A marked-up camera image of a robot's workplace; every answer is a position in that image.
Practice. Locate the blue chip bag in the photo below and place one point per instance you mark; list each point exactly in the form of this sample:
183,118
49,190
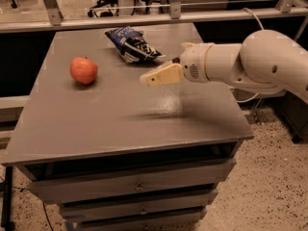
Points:
131,45

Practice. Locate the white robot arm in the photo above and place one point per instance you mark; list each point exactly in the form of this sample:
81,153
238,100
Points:
266,62

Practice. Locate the red apple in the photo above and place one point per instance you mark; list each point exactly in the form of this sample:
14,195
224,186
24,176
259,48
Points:
83,70

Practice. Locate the grey drawer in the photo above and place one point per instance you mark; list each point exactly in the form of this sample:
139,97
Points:
139,206
140,180
143,223

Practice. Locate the top grey drawer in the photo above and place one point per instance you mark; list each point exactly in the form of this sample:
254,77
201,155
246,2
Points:
140,180

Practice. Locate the metal railing frame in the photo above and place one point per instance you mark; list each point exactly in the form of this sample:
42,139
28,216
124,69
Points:
62,15

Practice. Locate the middle grey drawer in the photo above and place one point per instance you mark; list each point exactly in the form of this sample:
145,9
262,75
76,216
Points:
139,206

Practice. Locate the bottom grey drawer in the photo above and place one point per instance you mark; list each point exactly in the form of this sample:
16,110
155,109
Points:
143,223

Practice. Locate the grey drawer cabinet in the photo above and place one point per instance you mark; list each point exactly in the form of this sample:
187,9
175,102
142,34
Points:
69,129

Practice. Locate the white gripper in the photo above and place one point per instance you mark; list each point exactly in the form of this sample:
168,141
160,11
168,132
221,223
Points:
193,63

